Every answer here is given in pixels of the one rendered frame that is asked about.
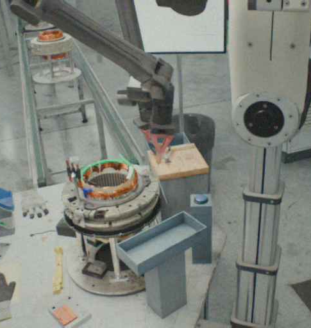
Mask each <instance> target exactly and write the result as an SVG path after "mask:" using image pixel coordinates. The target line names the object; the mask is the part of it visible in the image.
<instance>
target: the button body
mask: <svg viewBox="0 0 311 328"><path fill-rule="evenodd" d="M197 195H199V194H197ZM197 195H190V215H191V216H192V218H195V219H196V220H197V221H199V222H201V223H202V224H204V225H205V226H207V239H206V240H203V241H202V242H200V243H198V244H197V245H194V246H192V264H212V194H203V195H206V196H207V197H208V202H207V203H206V204H196V203H195V202H194V197H195V196H197Z"/></svg>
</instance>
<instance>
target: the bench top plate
mask: <svg viewBox="0 0 311 328"><path fill-rule="evenodd" d="M64 184H65V183H63V184H58V185H53V186H47V187H43V188H37V192H38V194H39V195H40V196H42V198H44V200H45V203H46V207H47V209H48V210H49V213H48V214H47V215H46V214H45V213H44V211H43V209H40V211H41V212H42V218H38V217H37V213H36V211H34V219H30V217H29V212H27V214H26V216H25V217H24V216H23V215H22V209H21V200H22V195H21V193H22V192H19V193H13V201H14V203H15V211H14V212H13V214H14V217H15V234H13V235H10V236H4V237H0V242H3V243H11V246H10V248H9V249H8V251H7V252H6V254H5V255H4V258H3V259H0V265H5V264H8V263H12V262H15V261H18V264H19V278H20V286H21V297H22V302H20V303H16V304H12V305H10V314H11V316H12V317H11V318H9V319H7V320H4V321H1V322H0V328H63V327H62V326H61V325H60V324H59V322H58V321H57V320H55V319H54V318H53V316H52V314H51V313H50V312H49V311H48V307H49V306H51V305H53V304H54V303H56V302H58V301H59V300H62V299H63V298H64V297H65V296H67V295H68V294H70V293H71V294H72V296H73V297H75V298H76V299H77V300H78V301H79V302H80V303H81V304H82V305H83V306H85V308H86V309H87V310H89V311H90V312H91V315H92V317H91V318H89V319H88V320H87V321H85V322H83V323H82V324H80V325H79V326H78V327H77V328H196V324H197V322H198V318H199V314H200V312H201V310H202V308H203V305H204V303H205V299H206V295H207V293H208V289H210V285H211V283H212V279H213V277H214V273H215V269H216V267H217V266H218V264H219V260H220V257H221V254H222V251H223V247H224V245H225V243H226V240H227V236H226V234H225V232H224V231H223V230H222V228H221V226H220V225H219V224H218V223H217V221H216V219H215V218H214V216H213V215H212V264H192V247H191V248H190V249H188V250H185V277H186V293H187V304H186V305H184V306H183V307H181V308H180V309H178V310H176V311H175V312H173V313H171V315H169V316H167V317H165V318H164V319H161V318H160V317H159V316H158V315H157V314H156V313H155V312H154V311H153V310H152V309H151V307H150V306H148V304H147V297H146V288H144V289H142V290H139V291H135V292H132V293H127V294H122V295H102V294H98V293H92V292H90V291H88V290H85V289H83V288H82V287H80V286H78V285H77V284H76V283H75V282H74V281H73V280H72V279H71V277H70V275H69V273H68V271H67V268H66V258H67V253H68V251H69V249H70V248H71V246H73V245H74V242H75V241H76V240H77V238H72V237H67V236H58V234H57V231H56V225H57V223H58V222H59V220H60V219H61V218H62V217H63V201H62V197H61V195H62V190H63V189H62V188H63V186H64ZM50 218H51V220H53V222H50V223H49V222H48V221H47V220H49V219H50ZM40 222H41V223H40ZM49 224H50V225H49ZM50 230H52V231H50ZM45 231H48V232H46V233H43V232H45ZM35 233H42V234H35ZM30 234H35V235H33V236H30ZM42 237H48V238H47V239H46V240H45V241H44V242H43V241H42V240H41V239H42ZM57 243H58V244H57ZM35 244H36V245H35ZM55 245H56V246H57V249H58V245H62V246H63V247H62V248H63V254H62V275H63V287H64V289H61V290H60V292H61V293H59V294H55V295H53V275H56V269H55V251H54V247H55ZM50 246H51V247H50ZM47 277H48V278H47ZM46 278H47V279H46ZM42 283H43V284H42ZM31 296H32V297H33V298H32V297H31ZM62 297H63V298H62ZM28 299H29V300H28ZM112 306H114V307H112ZM144 306H146V307H144Z"/></svg>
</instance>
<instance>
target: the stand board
mask: <svg viewBox="0 0 311 328"><path fill-rule="evenodd" d="M192 144H194V143H190V144H185V145H192ZM179 146H184V145H177V146H171V148H175V147H179ZM150 151H152V150H149V151H147V157H148V159H149V162H150V165H151V166H152V168H153V170H154V173H155V176H156V178H157V181H158V179H159V180H160V181H162V180H166V179H174V178H179V177H187V176H194V175H199V174H207V173H208V165H207V164H206V162H205V160H204V159H203V157H202V156H201V155H200V153H199V151H198V150H197V149H196V146H195V148H193V149H185V150H180V151H172V152H171V153H170V156H169V158H170V160H171V162H167V163H162V162H161V163H160V165H159V166H158V165H157V163H156V156H155V154H149V152H150ZM192 153H193V154H194V159H188V160H186V159H185V155H186V154H192ZM157 167H158V171H157Z"/></svg>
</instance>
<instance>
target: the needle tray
mask: <svg viewBox="0 0 311 328"><path fill-rule="evenodd" d="M206 239H207V226H205V225H204V224H202V223H201V222H199V221H197V220H196V219H195V218H192V216H190V215H189V214H188V213H186V212H185V211H182V212H181V213H178V214H177V215H174V216H172V217H171V218H169V219H167V220H164V221H163V222H160V223H158V224H156V225H154V226H153V227H151V228H149V229H146V230H145V231H142V232H140V233H138V234H136V235H134V236H131V238H128V239H127V240H124V241H123V242H120V243H118V244H116V248H117V256H118V257H119V258H120V259H121V260H122V261H123V262H124V263H125V264H126V265H127V266H128V267H129V268H130V269H132V270H133V272H134V273H135V274H136V275H137V276H141V275H142V274H144V278H145V285H146V297H147V304H148V306H150V307H151V309H152V310H153V311H154V312H155V313H156V314H157V315H158V316H159V317H160V318H161V319H164V318H165V317H167V316H169V315H171V313H173V312H175V311H176V310H178V309H180V308H182V307H183V306H184V305H186V304H187V293H186V277H185V250H188V249H190V248H191V247H192V246H194V245H197V244H198V243H200V242H202V241H203V240H206Z"/></svg>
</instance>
